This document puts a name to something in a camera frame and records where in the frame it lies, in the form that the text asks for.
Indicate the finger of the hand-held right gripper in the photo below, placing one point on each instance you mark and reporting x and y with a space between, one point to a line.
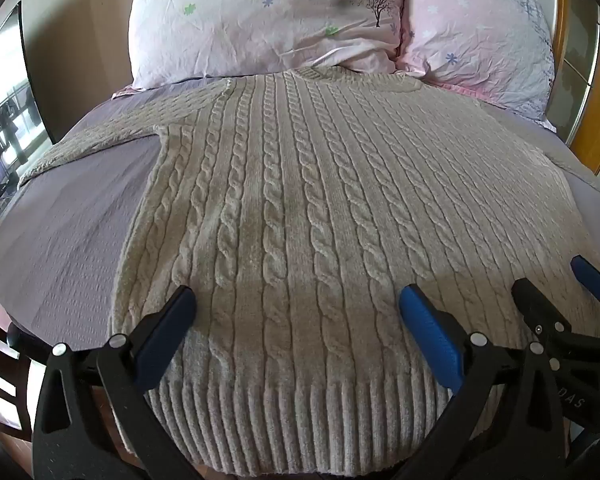
592 277
540 305

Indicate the brown wooden furniture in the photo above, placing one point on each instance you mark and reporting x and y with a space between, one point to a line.
2 375

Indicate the white floral pillow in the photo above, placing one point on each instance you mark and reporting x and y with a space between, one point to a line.
260 15

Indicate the wooden headboard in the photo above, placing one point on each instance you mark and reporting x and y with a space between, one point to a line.
587 85

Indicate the purple bed sheet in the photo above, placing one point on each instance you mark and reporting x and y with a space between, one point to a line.
65 240

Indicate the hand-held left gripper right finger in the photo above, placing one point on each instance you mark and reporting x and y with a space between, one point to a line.
429 331

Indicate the dark framed window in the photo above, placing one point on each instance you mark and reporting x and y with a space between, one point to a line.
10 110

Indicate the pink floral pillow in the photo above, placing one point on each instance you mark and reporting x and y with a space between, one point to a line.
475 35

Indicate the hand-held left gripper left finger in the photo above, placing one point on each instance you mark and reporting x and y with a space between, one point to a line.
166 337

